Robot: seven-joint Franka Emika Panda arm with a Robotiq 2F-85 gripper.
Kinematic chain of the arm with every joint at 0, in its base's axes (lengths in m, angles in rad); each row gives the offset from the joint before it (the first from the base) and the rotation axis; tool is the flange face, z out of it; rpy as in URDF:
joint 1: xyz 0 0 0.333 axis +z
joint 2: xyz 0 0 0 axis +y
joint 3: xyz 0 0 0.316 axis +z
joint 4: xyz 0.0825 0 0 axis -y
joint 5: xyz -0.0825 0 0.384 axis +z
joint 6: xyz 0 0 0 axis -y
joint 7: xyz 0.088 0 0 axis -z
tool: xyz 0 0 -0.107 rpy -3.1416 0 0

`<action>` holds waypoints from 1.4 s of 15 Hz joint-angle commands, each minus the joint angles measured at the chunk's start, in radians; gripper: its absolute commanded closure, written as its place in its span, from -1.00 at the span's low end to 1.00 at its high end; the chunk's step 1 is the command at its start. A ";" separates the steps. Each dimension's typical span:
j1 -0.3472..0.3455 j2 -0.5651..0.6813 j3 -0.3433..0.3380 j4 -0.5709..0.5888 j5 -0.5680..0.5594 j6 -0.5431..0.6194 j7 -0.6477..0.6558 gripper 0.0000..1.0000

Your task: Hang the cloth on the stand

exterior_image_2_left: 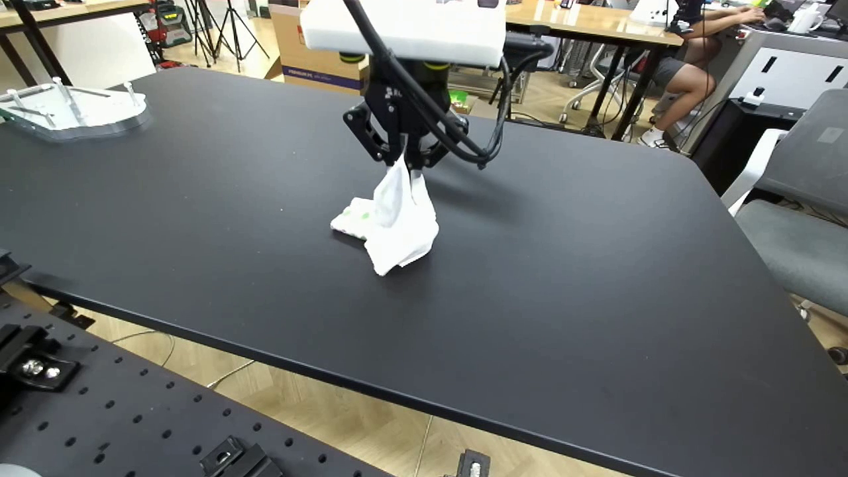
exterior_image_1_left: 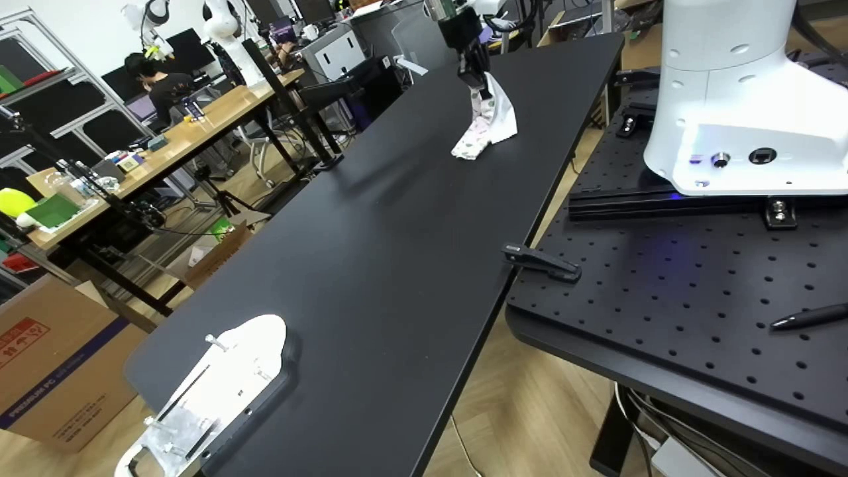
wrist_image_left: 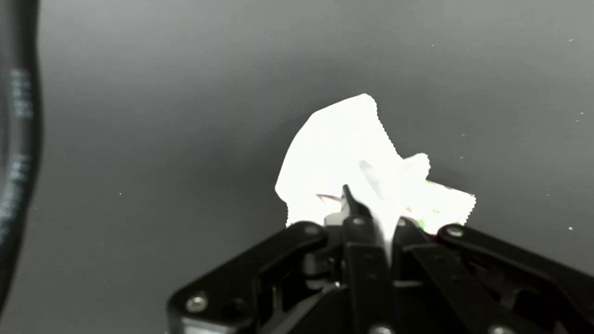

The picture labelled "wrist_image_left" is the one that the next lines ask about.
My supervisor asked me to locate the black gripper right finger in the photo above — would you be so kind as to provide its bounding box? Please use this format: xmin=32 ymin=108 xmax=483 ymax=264
xmin=392 ymin=216 xmax=594 ymax=334

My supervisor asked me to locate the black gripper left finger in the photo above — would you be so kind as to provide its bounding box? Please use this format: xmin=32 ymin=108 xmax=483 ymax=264
xmin=166 ymin=185 xmax=394 ymax=334

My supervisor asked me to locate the white cloth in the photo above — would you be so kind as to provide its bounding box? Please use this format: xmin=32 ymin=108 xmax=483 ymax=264
xmin=273 ymin=92 xmax=479 ymax=253

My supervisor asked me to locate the thick black hose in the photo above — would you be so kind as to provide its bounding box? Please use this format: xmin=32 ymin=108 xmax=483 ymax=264
xmin=0 ymin=0 xmax=45 ymax=314

